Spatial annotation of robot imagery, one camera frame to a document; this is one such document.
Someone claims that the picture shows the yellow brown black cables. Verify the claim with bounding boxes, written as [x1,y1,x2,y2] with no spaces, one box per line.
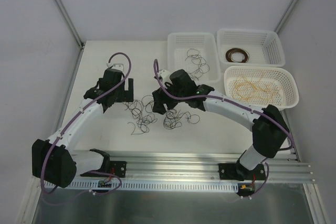
[123,95,201,136]

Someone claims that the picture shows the yellow cable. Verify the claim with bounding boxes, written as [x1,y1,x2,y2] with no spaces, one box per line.
[230,76,286,103]

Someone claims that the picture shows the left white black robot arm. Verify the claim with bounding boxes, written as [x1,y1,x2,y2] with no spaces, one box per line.
[32,63,134,188]

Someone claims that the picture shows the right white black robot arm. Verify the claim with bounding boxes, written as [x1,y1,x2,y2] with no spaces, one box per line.
[152,67,290,181]

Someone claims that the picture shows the white rectangular basket left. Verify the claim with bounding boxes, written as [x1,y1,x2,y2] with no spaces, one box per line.
[167,32,221,84]

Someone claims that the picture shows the white rectangular basket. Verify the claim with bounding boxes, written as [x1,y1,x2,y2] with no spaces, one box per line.
[216,28,286,67]
[167,32,221,84]

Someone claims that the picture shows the white rounded perforated basket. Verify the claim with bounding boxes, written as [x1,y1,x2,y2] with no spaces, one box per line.
[224,66,299,110]

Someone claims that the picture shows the white rectangular basket right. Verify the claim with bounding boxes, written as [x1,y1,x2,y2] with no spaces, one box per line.
[216,28,286,67]

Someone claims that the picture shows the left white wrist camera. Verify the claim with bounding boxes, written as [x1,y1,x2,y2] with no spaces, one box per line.
[107,62,124,71]

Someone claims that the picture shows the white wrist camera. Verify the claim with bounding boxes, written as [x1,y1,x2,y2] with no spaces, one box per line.
[107,62,124,71]
[158,69,171,81]

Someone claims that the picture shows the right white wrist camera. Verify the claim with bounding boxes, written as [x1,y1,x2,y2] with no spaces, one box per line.
[158,69,171,81]

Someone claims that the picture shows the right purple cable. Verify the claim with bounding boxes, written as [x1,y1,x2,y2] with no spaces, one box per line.
[153,59,296,201]

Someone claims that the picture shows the loose black cable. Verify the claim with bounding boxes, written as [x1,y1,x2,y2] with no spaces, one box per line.
[184,48,211,81]

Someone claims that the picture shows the aluminium mounting rail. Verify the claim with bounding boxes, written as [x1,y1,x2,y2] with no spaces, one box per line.
[33,150,316,184]

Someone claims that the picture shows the coiled brown cable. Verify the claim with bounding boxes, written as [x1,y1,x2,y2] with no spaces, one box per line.
[225,47,249,63]

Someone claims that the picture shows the left aluminium frame post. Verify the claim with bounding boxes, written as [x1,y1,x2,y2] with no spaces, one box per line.
[53,0,84,49]

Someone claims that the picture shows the aluminium frame post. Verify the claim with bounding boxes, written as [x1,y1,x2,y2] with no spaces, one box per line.
[274,0,300,34]
[53,0,84,49]

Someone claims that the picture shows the slotted grey cable duct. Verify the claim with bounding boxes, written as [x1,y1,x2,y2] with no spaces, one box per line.
[43,179,239,193]

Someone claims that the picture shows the right aluminium frame post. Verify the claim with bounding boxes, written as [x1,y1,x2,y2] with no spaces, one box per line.
[274,0,300,34]

